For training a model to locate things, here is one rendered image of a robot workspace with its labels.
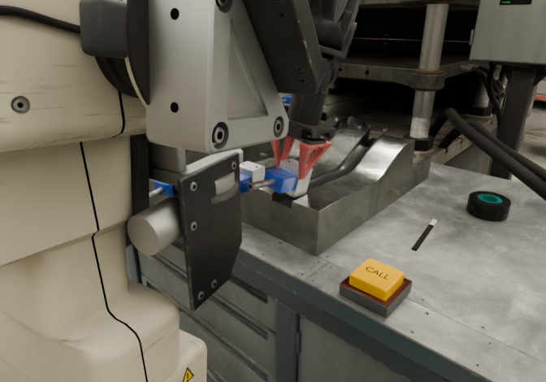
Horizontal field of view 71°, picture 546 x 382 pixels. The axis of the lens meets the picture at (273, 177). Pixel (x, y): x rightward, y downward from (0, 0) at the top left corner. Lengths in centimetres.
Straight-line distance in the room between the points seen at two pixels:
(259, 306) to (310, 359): 15
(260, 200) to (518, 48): 93
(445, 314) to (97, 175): 49
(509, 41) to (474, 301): 90
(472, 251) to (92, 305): 63
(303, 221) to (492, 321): 32
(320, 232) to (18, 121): 52
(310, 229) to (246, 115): 45
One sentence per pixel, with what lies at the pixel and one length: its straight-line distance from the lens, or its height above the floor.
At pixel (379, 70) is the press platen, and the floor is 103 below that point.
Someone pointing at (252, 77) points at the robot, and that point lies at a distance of 25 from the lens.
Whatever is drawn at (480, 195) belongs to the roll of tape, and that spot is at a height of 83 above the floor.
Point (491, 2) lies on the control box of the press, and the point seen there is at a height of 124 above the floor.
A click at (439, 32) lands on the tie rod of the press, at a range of 132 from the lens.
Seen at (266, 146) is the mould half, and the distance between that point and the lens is 111.
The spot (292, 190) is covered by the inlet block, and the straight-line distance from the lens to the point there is 69.
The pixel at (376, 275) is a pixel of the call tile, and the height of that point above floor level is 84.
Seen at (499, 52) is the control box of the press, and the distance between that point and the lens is 139.
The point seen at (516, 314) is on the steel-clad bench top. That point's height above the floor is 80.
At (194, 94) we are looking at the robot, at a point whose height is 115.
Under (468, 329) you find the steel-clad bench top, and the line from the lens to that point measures 62.
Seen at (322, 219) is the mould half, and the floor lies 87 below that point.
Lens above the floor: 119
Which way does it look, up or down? 22 degrees down
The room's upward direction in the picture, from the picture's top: straight up
